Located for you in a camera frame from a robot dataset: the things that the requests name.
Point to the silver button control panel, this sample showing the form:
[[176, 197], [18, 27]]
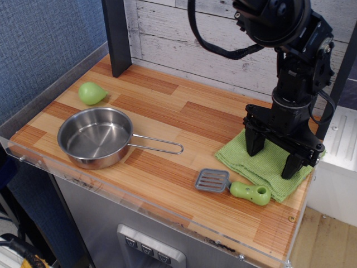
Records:
[[151, 247]]

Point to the stainless steel pan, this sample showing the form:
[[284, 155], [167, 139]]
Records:
[[100, 137]]

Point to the dark right upright post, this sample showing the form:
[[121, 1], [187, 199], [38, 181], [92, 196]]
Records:
[[342, 76]]

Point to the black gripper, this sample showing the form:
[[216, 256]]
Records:
[[285, 124]]

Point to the dark upright post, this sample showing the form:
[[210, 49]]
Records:
[[342, 76], [117, 36]]

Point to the green toy pear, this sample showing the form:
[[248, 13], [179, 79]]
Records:
[[91, 93]]

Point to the clear acrylic edge guard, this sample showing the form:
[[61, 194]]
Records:
[[155, 193]]

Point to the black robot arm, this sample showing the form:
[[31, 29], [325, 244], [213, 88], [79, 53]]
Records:
[[303, 42]]

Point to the green towel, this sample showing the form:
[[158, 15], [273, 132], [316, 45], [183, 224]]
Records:
[[264, 168]]

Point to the white side cabinet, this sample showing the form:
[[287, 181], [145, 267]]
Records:
[[333, 190]]

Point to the yellow black object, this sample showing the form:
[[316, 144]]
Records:
[[33, 261]]

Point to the dark left upright post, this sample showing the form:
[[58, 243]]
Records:
[[117, 36]]

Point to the green handled grey spatula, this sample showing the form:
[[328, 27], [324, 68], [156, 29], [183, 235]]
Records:
[[216, 181]]

